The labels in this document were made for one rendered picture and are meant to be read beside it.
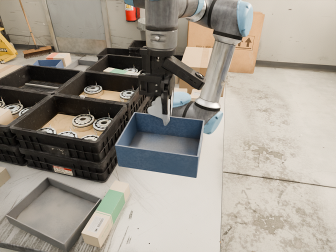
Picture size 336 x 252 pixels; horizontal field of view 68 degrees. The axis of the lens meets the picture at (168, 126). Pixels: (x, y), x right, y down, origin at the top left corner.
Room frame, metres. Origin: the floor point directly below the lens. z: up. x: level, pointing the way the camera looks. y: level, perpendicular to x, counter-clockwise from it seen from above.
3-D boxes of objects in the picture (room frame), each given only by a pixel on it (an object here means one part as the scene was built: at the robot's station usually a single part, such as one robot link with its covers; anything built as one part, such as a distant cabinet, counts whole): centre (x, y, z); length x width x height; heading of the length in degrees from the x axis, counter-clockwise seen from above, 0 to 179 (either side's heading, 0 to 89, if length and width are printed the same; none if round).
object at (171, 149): (0.51, 0.01, 1.10); 0.20 x 0.15 x 0.07; 78
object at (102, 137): (0.92, 0.42, 0.92); 0.40 x 0.30 x 0.02; 75
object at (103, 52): (3.03, 0.63, 0.31); 0.40 x 0.30 x 0.34; 79
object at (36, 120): (0.92, 0.42, 0.87); 0.40 x 0.30 x 0.11; 75
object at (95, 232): (0.58, 0.22, 0.73); 0.24 x 0.06 x 0.06; 163
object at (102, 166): (0.92, 0.42, 0.76); 0.40 x 0.30 x 0.12; 75
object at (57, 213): (0.58, 0.42, 0.73); 0.27 x 0.20 x 0.05; 66
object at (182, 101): (1.00, -0.05, 0.91); 0.13 x 0.12 x 0.14; 57
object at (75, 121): (0.98, 0.40, 0.86); 0.10 x 0.10 x 0.01
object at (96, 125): (0.95, 0.29, 0.86); 0.10 x 0.10 x 0.01
